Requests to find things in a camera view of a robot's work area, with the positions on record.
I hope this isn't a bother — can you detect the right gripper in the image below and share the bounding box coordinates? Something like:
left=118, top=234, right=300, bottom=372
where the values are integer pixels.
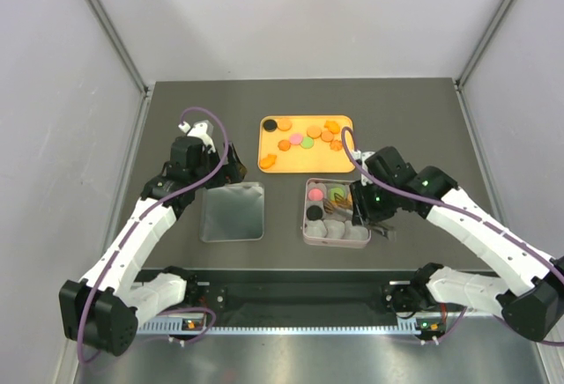
left=350, top=176, right=399, bottom=226

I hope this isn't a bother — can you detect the orange swirl cookie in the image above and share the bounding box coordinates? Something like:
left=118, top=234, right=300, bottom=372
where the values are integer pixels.
left=330, top=140, right=343, bottom=151
left=278, top=140, right=292, bottom=151
left=332, top=198, right=352, bottom=210

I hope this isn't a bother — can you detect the green sandwich cookie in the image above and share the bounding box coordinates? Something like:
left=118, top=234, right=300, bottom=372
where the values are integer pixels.
left=329, top=186, right=346, bottom=199
left=301, top=137, right=314, bottom=149

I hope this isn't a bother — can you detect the black sandwich cookie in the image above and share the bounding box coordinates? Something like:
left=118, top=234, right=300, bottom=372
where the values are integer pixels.
left=306, top=205, right=323, bottom=221

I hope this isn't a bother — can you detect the pink sandwich cookie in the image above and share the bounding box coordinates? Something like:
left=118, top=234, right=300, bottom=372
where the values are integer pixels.
left=289, top=133, right=303, bottom=145
left=308, top=188, right=324, bottom=202

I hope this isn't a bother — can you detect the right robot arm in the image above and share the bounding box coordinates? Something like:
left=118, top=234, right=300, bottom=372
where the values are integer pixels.
left=345, top=146, right=563, bottom=343

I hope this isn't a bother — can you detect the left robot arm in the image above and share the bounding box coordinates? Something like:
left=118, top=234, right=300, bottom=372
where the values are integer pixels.
left=58, top=136, right=246, bottom=365

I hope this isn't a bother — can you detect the orange fish cookie front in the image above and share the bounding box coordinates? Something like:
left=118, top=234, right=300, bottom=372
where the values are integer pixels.
left=259, top=154, right=277, bottom=170

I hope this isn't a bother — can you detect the orange fish cookie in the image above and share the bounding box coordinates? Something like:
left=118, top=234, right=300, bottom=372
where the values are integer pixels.
left=324, top=121, right=341, bottom=134
left=259, top=154, right=277, bottom=170

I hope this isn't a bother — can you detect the silver tin lid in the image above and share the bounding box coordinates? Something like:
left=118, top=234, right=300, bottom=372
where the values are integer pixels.
left=199, top=182, right=265, bottom=243

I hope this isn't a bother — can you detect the black cookie at tray corner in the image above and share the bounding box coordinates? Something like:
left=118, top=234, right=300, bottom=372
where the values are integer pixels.
left=263, top=119, right=278, bottom=132

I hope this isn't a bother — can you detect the yellow tray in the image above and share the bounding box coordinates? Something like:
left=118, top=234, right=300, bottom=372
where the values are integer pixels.
left=257, top=114, right=354, bottom=174

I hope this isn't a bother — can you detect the pink cookie tin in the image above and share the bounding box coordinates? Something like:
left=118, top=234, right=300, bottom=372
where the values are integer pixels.
left=301, top=178, right=372, bottom=249

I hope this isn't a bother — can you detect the orange round cookie top left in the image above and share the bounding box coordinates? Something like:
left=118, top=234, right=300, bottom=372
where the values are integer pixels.
left=277, top=118, right=293, bottom=131

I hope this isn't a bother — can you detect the orange round cookie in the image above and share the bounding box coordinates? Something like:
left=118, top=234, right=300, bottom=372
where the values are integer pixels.
left=307, top=126, right=322, bottom=139
left=277, top=118, right=293, bottom=131
left=321, top=130, right=335, bottom=143

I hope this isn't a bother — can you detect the orange round cookie centre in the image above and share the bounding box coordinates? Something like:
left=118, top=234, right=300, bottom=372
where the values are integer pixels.
left=307, top=126, right=322, bottom=139

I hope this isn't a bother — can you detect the orange round cookie right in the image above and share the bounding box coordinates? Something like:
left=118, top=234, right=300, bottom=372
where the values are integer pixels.
left=321, top=130, right=335, bottom=143

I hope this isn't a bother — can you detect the orange fish cookie back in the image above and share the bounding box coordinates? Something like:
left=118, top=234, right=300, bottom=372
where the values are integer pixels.
left=324, top=121, right=341, bottom=134

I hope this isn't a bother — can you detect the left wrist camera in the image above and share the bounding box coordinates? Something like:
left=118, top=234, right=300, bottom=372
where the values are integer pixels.
left=178, top=121, right=213, bottom=145

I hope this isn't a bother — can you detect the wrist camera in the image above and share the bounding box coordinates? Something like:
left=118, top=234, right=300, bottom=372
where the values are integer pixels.
left=359, top=151, right=375, bottom=173
left=178, top=121, right=213, bottom=145

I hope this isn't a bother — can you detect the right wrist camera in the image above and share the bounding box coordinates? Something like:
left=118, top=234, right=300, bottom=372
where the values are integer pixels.
left=359, top=151, right=375, bottom=173

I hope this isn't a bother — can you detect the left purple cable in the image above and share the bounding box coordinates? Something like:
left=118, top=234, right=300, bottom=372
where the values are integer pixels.
left=77, top=107, right=230, bottom=364

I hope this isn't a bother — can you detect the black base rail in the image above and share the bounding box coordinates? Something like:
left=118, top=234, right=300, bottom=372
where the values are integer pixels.
left=131, top=269, right=450, bottom=328

